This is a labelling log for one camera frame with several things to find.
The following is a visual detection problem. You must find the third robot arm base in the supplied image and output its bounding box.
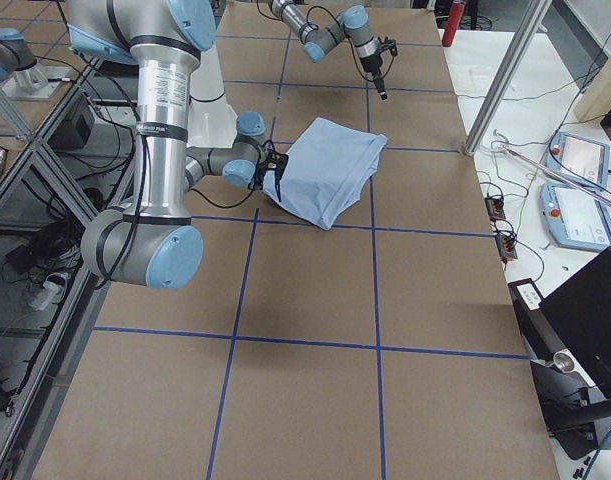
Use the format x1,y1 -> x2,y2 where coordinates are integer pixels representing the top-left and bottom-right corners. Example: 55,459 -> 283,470
0,27 -> 57,101

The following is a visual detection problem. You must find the metal reacher grabber tool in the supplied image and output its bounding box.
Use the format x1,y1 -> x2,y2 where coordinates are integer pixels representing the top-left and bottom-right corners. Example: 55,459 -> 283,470
493,130 -> 611,208

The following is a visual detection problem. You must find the lower teach pendant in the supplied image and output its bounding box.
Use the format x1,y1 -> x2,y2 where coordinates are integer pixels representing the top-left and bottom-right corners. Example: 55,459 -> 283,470
540,183 -> 611,252

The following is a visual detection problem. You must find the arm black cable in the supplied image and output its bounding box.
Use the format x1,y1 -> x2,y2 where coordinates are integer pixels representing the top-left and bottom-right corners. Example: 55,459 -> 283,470
92,134 -> 279,291
304,4 -> 401,84

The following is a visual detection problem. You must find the red cylinder bottle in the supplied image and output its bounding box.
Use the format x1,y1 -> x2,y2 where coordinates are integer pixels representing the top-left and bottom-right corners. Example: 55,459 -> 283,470
441,0 -> 466,48

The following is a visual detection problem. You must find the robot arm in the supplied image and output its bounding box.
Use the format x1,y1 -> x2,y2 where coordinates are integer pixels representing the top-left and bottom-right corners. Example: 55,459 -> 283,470
256,0 -> 398,100
67,1 -> 289,290

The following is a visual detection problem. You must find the light blue t-shirt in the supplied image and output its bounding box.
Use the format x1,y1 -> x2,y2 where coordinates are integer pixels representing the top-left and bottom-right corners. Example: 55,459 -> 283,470
263,117 -> 388,230

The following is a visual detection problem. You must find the teach pendant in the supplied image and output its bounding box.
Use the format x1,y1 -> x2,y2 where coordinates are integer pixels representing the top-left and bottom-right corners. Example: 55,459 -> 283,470
540,183 -> 611,252
544,132 -> 609,187

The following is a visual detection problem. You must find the orange terminal block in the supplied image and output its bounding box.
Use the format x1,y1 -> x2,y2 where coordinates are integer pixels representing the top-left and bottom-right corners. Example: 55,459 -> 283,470
484,195 -> 518,264

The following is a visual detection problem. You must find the aluminium frame post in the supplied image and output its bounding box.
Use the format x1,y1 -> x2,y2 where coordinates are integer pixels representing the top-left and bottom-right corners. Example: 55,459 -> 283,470
464,0 -> 552,157

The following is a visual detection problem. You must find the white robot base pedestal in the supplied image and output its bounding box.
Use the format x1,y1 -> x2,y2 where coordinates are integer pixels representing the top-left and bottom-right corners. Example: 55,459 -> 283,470
187,45 -> 237,148

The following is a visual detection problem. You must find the black monitor on stand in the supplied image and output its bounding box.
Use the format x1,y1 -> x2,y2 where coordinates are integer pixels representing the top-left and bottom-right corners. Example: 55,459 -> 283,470
508,247 -> 611,460

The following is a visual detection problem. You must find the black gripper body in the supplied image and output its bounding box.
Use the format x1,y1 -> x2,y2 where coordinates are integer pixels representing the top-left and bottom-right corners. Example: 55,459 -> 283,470
360,38 -> 398,80
248,140 -> 289,191

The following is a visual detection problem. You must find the upper teach pendant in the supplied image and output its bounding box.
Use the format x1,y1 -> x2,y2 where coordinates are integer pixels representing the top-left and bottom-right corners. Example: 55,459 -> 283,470
544,132 -> 609,187

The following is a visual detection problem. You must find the aluminium frame rack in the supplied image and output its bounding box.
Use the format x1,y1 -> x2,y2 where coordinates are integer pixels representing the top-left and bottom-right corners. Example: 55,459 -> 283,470
0,57 -> 135,479

